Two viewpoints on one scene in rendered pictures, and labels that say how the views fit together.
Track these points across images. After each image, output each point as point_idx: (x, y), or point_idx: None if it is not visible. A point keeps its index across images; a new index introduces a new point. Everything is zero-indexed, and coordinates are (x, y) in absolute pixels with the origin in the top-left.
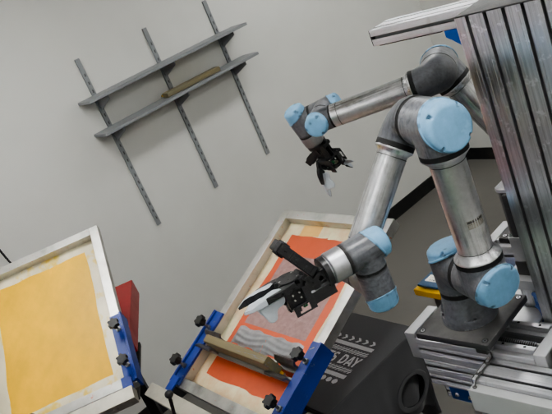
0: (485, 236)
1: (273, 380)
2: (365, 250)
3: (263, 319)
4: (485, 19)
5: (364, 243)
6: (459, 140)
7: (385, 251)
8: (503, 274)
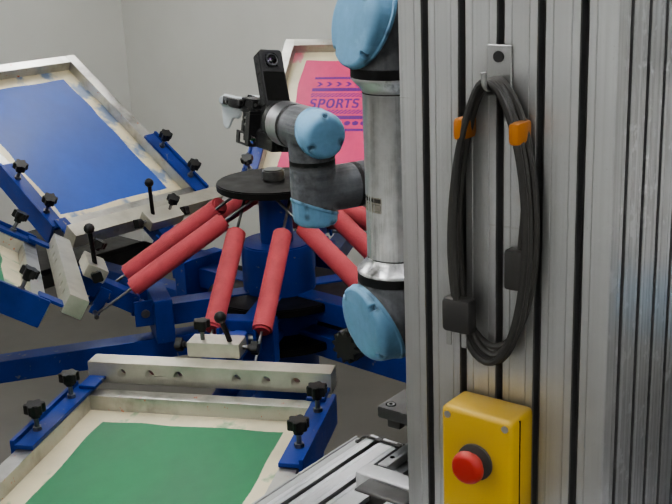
0: (375, 236)
1: None
2: (287, 124)
3: None
4: None
5: (293, 116)
6: (349, 52)
7: (301, 145)
8: (360, 305)
